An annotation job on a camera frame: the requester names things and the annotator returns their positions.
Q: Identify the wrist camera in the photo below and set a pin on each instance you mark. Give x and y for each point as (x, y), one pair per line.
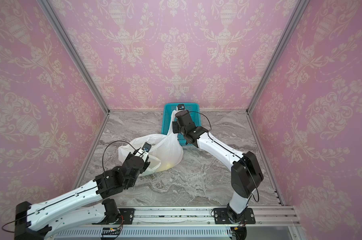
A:
(144, 151)
(180, 107)

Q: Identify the teal plastic basket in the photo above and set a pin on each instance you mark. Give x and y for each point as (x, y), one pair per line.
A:
(194, 108)

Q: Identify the left corner aluminium post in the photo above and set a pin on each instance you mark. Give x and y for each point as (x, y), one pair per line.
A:
(62, 34)

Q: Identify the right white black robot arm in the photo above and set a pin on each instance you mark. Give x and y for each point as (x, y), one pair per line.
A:
(246, 173)

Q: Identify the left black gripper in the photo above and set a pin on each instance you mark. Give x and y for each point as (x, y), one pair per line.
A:
(146, 164)

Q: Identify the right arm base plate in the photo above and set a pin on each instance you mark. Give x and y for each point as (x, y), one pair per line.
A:
(225, 216)

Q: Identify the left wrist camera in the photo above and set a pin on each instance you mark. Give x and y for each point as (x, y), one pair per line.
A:
(144, 151)

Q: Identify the aluminium front rail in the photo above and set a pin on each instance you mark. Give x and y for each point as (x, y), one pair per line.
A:
(201, 216)

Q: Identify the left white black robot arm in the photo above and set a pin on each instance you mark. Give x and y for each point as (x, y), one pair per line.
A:
(91, 203)

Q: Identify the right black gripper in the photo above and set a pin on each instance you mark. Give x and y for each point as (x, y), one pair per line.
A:
(180, 113)

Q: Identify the corner aluminium post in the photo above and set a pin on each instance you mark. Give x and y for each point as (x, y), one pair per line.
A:
(285, 37)
(62, 34)

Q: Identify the perforated white vent strip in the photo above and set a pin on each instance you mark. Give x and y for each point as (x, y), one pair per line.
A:
(97, 233)

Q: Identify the right corner aluminium post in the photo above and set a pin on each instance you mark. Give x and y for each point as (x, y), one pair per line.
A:
(285, 37)

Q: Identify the white plastic bag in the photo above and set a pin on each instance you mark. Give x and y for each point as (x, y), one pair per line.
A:
(165, 153)

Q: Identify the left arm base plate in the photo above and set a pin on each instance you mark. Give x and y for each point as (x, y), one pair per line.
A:
(123, 216)

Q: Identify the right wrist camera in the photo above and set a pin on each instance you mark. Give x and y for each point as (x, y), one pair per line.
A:
(180, 107)

